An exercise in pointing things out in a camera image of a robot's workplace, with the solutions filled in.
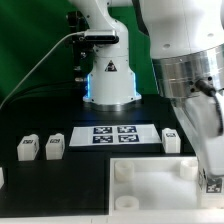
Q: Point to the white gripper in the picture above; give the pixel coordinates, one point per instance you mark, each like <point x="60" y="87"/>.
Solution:
<point x="200" y="122"/>

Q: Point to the white square table top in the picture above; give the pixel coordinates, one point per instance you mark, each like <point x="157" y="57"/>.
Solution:
<point x="153" y="184"/>

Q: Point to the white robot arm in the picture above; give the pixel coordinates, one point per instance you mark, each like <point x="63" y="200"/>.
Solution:
<point x="187" y="54"/>

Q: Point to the white marker sheet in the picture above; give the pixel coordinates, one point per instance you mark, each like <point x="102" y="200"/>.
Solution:
<point x="114" y="135"/>

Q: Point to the white block left edge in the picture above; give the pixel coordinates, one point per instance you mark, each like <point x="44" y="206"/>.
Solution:
<point x="1" y="178"/>

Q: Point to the black camera on stand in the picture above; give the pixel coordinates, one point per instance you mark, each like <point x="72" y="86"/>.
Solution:
<point x="82" y="45"/>

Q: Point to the white front edge rail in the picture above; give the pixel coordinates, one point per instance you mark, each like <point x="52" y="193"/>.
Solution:
<point x="106" y="220"/>

